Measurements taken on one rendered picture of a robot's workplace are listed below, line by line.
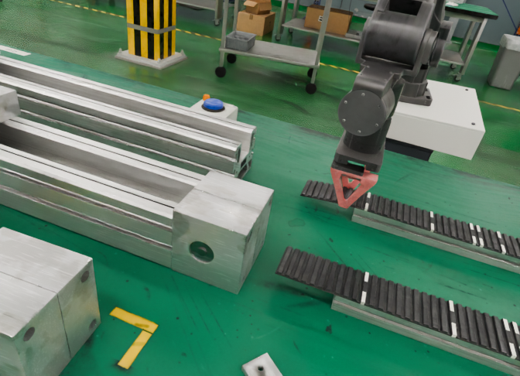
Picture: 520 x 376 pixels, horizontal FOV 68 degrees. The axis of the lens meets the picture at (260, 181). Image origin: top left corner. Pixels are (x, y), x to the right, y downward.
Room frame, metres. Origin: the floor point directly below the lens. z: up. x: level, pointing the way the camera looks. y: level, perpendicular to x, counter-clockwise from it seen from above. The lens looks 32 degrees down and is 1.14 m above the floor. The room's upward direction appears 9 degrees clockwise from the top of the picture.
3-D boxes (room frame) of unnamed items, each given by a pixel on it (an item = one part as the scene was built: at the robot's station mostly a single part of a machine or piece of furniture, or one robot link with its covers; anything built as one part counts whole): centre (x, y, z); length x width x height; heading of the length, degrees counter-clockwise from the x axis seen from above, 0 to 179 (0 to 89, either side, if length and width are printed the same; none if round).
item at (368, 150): (0.52, -0.14, 0.92); 0.10 x 0.07 x 0.07; 166
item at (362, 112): (0.48, -0.13, 1.02); 0.12 x 0.09 x 0.12; 158
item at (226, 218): (0.38, 0.03, 0.83); 0.12 x 0.09 x 0.10; 166
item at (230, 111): (0.71, 0.12, 0.81); 0.10 x 0.08 x 0.06; 166
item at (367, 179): (0.51, -0.14, 0.85); 0.07 x 0.07 x 0.09; 76
